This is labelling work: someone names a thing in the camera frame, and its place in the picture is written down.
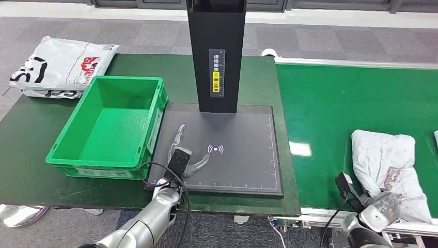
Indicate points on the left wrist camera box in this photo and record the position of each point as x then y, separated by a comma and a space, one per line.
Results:
178, 162

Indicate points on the black scanner column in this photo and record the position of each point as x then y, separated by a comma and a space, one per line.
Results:
208, 34

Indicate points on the black yellow column label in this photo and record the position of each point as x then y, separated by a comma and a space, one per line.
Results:
217, 68

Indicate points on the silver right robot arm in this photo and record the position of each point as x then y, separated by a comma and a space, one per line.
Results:
373, 220

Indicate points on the dark grey scanner platform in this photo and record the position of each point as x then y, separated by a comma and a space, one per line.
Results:
239, 164

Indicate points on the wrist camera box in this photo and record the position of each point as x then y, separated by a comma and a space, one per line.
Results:
343, 185
178, 162

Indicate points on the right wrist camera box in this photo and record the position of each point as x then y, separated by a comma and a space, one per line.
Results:
343, 185

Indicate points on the shiny silver base plate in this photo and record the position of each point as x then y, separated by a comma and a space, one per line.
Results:
20, 215

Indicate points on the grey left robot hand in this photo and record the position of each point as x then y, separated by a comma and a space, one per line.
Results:
198, 163

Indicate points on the aluminium conveyor frame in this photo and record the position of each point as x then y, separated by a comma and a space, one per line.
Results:
417, 228

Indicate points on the dark window frame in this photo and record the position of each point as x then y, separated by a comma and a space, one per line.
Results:
308, 4

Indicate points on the grey red-printed poly parcel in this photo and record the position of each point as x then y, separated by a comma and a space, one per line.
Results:
383, 154
436, 138

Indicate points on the white table foot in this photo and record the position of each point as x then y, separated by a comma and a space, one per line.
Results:
240, 219
93, 212

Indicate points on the white poly parcel black print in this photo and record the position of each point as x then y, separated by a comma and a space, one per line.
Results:
51, 93

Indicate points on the white crate side label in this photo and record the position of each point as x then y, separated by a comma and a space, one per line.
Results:
155, 130

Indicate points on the green plastic crate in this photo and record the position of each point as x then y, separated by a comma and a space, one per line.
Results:
113, 137

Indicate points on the green conveyor belt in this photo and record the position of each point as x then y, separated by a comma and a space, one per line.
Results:
325, 102

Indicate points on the white poly parcel red logo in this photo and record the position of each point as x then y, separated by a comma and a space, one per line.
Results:
61, 61

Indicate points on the white conveyor roller end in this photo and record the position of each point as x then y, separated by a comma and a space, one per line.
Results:
269, 52

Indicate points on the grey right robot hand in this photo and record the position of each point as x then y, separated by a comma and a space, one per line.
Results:
386, 202

